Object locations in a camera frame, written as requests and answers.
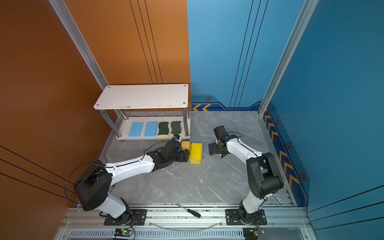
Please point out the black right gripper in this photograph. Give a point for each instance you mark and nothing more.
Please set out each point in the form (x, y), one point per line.
(213, 146)

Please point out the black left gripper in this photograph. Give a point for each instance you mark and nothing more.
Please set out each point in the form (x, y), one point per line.
(182, 158)

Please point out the orange yellow sponge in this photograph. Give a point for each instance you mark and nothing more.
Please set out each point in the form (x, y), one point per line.
(186, 145)

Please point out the green yellow scouring sponge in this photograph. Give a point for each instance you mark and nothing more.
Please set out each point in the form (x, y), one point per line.
(176, 128)
(163, 129)

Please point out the blue sponge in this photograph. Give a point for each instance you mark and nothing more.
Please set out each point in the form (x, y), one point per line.
(136, 129)
(151, 129)

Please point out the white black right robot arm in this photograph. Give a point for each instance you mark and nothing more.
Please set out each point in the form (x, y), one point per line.
(264, 176)

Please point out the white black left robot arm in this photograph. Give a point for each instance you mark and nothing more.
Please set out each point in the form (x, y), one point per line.
(93, 187)

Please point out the white two-tier shelf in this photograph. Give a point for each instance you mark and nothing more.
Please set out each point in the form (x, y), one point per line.
(116, 99)

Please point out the silver metal wrench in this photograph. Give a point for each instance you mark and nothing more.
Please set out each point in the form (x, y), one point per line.
(276, 200)

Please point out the right green circuit board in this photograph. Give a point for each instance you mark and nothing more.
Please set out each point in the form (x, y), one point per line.
(250, 233)

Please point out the green circuit board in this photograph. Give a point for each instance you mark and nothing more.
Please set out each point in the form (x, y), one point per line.
(250, 233)
(124, 234)

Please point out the left green circuit board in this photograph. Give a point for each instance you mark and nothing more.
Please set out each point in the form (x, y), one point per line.
(124, 234)

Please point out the black handled screwdriver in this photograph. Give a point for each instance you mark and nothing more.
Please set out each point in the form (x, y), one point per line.
(192, 212)

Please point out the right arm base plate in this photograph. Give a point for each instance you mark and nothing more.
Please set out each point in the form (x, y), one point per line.
(237, 217)

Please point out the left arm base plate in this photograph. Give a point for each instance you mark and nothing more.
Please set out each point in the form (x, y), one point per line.
(135, 217)

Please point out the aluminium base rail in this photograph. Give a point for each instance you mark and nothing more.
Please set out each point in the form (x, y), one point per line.
(170, 222)

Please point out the right aluminium corner post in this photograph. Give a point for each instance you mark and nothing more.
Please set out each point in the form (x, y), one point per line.
(303, 19)

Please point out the aluminium corner post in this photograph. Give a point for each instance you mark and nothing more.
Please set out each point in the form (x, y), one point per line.
(303, 19)
(75, 34)

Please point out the left aluminium corner post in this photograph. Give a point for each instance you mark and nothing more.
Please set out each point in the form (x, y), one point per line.
(75, 34)

